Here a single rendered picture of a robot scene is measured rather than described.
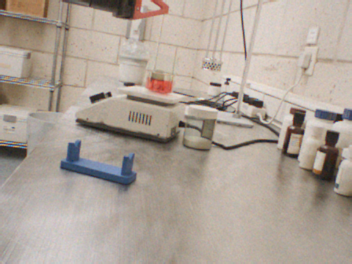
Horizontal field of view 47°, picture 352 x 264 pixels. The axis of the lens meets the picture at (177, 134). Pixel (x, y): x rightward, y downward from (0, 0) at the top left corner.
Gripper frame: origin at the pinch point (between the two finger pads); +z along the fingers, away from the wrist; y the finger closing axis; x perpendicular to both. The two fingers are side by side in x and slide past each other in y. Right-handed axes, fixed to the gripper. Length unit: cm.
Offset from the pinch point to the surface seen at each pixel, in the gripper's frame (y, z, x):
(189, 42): 224, 98, -2
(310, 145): -19.6, 27.2, 20.4
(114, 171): -30.0, -12.6, 24.6
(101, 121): -1.2, -9.3, 23.9
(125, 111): -3.8, -5.5, 21.0
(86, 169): -28.7, -16.1, 25.0
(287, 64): 41, 61, 5
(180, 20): 227, 87, -17
